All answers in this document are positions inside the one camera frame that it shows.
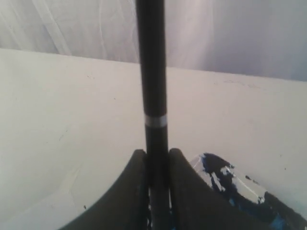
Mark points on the white square paint plate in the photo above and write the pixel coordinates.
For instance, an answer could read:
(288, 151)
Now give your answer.
(245, 193)

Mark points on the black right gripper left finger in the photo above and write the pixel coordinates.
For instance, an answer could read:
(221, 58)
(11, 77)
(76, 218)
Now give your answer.
(124, 206)

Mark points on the black paintbrush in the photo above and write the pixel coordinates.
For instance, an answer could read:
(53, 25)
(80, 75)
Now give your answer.
(151, 34)

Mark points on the white backdrop curtain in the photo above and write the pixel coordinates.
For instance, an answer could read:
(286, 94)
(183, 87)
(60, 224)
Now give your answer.
(252, 37)

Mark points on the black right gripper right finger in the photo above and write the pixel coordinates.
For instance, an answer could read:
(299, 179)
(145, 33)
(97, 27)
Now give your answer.
(197, 207)

